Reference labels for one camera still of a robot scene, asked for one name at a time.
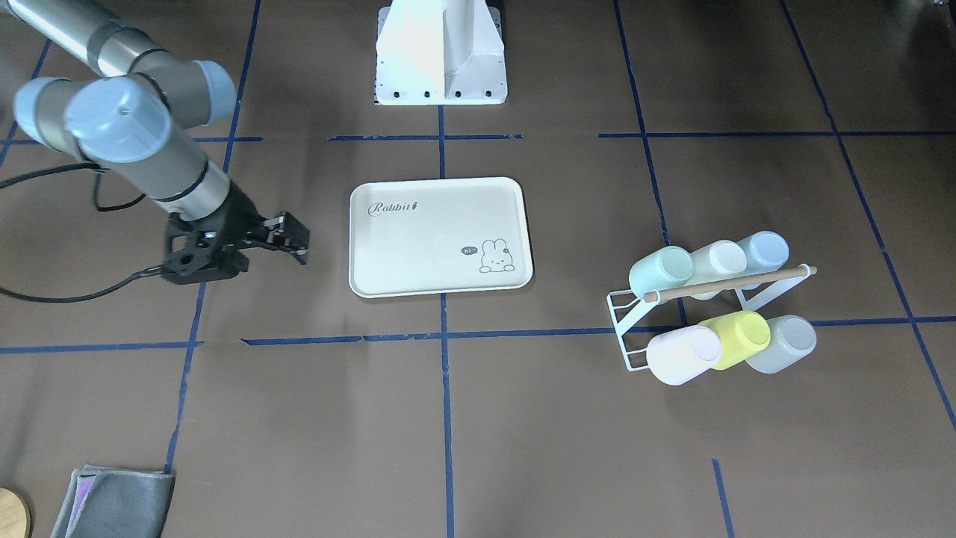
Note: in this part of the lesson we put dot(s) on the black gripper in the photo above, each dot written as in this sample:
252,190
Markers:
237,217

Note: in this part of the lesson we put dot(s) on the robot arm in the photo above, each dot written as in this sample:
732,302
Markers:
134,119

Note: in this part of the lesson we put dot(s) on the pink cup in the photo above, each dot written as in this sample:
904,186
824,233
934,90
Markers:
681,355

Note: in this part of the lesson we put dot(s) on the grey folded cloth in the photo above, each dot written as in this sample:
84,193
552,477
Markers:
105,501

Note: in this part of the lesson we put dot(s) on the cream rabbit tray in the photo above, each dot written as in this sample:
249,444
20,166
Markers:
433,236

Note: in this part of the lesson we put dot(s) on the wooden mug tree stand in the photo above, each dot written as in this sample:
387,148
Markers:
16,518

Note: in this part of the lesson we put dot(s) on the yellow cup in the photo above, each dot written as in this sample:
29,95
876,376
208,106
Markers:
742,335

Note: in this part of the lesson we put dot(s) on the blue cup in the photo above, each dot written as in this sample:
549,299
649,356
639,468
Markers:
765,251

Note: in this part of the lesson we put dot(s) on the wooden rack handle rod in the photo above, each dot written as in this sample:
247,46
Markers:
802,271

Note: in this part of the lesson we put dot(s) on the white camera pole mount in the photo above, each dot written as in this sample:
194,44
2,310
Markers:
440,53

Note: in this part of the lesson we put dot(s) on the grey cup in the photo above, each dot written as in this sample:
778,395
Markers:
792,339

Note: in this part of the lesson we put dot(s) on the beige cup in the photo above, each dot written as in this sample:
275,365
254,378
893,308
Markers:
719,260

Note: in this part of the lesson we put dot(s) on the white wire cup rack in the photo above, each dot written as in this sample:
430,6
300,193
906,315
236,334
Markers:
626,316

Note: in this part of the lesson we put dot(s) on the green cup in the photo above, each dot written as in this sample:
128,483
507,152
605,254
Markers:
667,268

